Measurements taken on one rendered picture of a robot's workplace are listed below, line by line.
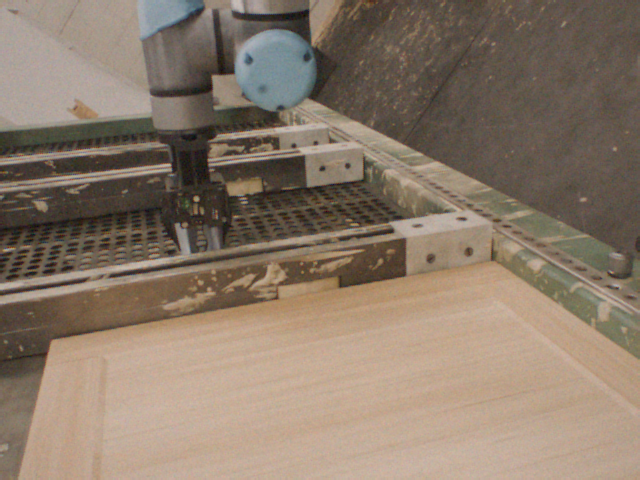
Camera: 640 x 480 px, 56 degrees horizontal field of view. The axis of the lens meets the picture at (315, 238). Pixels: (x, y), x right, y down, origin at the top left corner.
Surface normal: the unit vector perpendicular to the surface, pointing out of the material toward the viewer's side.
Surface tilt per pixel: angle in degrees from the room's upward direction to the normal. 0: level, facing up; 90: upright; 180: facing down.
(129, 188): 90
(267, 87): 90
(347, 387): 51
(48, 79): 90
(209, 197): 90
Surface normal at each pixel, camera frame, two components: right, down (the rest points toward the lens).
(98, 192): 0.28, 0.34
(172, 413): -0.06, -0.93
